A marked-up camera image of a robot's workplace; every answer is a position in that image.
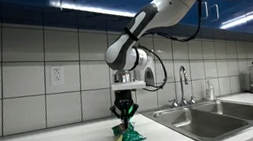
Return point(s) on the white wall soap dispenser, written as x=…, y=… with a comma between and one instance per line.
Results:
x=150, y=76

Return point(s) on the stainless steel double sink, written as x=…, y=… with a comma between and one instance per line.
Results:
x=215, y=121

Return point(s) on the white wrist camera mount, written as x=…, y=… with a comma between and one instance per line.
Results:
x=128, y=85

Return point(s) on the chrome gooseneck faucet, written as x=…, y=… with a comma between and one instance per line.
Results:
x=182, y=85

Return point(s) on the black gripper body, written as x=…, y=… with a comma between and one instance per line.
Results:
x=124, y=98

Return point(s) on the clear spray bottle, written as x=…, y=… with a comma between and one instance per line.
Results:
x=210, y=91

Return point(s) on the white wall outlet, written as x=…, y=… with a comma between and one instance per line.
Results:
x=57, y=75

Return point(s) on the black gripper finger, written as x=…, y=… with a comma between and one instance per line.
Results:
x=119, y=113
x=133, y=110

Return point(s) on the green chip packet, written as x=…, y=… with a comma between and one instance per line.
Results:
x=128, y=137

